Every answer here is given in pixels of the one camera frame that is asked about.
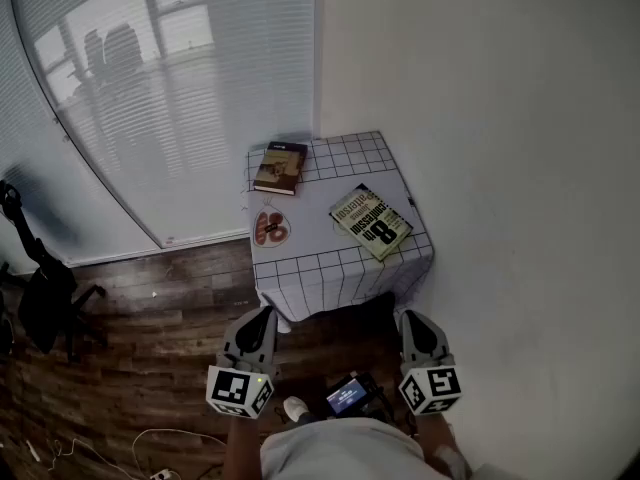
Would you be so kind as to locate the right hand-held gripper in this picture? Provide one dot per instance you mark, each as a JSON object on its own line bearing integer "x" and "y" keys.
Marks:
{"x": 442, "y": 382}

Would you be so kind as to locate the white power strip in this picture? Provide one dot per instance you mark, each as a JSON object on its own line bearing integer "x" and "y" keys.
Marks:
{"x": 165, "y": 475}

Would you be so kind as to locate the white checked tablecloth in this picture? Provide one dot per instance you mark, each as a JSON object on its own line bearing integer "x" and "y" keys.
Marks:
{"x": 315, "y": 218}

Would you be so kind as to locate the white window blind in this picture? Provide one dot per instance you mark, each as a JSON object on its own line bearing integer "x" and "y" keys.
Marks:
{"x": 200, "y": 118}

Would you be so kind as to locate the person's right forearm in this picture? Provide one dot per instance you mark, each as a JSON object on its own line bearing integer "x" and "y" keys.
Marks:
{"x": 432, "y": 438}

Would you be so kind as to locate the dark high-back chair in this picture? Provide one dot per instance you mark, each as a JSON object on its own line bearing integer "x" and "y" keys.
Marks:
{"x": 124, "y": 53}

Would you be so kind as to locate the black office chair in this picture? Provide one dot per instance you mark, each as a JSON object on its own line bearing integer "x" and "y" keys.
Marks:
{"x": 47, "y": 298}

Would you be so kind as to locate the person's left forearm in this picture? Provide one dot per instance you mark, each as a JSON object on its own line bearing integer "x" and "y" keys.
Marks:
{"x": 244, "y": 448}

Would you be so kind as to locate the small white stick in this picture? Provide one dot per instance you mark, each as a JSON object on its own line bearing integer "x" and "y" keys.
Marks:
{"x": 32, "y": 452}

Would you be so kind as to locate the pale green paperback book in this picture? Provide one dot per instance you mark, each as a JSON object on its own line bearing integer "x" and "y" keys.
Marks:
{"x": 372, "y": 220}

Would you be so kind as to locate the black device with screen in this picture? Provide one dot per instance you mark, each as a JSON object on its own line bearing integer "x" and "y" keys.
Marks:
{"x": 345, "y": 398}

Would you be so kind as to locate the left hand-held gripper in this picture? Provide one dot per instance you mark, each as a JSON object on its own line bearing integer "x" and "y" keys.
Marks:
{"x": 231, "y": 387}

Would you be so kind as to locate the person's pale shirt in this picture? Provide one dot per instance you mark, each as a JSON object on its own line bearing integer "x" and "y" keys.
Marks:
{"x": 345, "y": 453}

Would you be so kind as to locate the person's white shoe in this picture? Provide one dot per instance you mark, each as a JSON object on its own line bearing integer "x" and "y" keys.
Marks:
{"x": 296, "y": 409}

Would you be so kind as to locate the dark brown hardcover book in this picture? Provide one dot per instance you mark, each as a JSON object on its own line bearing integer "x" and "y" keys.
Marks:
{"x": 280, "y": 168}

